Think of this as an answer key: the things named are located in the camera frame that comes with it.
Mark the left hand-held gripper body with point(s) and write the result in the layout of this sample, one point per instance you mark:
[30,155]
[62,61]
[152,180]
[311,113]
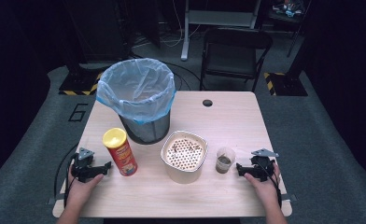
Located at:
[82,169]

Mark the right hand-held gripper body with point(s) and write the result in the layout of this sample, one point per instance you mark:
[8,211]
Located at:
[262,168]

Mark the clear plastic cup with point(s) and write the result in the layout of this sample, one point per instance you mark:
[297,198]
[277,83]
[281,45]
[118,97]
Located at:
[229,154]

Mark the red chip can yellow lid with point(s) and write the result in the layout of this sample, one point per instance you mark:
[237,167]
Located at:
[122,155]

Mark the dark wet tea dregs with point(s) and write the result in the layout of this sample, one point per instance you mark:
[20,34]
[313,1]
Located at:
[223,162]

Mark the black mesh waste bin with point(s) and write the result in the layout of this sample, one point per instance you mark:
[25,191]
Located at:
[148,130]

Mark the white square strainer container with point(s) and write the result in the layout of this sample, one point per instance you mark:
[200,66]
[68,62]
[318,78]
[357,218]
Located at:
[184,155]

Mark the pale blue plastic bin liner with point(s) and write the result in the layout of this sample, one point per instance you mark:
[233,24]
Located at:
[134,87]

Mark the person's left hand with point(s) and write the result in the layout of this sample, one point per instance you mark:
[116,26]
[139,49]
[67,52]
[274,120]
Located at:
[78,191]

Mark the person's right hand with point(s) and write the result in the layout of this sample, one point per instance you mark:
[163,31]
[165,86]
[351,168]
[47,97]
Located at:
[266,191]

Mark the black folding chair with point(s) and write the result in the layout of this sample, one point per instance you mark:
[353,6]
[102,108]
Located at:
[234,59]

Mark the dark cabinet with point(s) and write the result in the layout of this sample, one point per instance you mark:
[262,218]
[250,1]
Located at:
[97,28]

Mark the shelf with coloured clutter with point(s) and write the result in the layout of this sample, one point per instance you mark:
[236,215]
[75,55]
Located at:
[288,9]

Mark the grey table frame bracket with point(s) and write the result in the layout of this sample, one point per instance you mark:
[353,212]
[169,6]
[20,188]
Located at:
[54,199]
[290,197]

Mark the hazard-striped black base plate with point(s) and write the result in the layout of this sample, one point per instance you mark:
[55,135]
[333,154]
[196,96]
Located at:
[288,85]
[78,84]

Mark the white metal desk frame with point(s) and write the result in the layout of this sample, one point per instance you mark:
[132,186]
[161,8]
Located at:
[217,17]

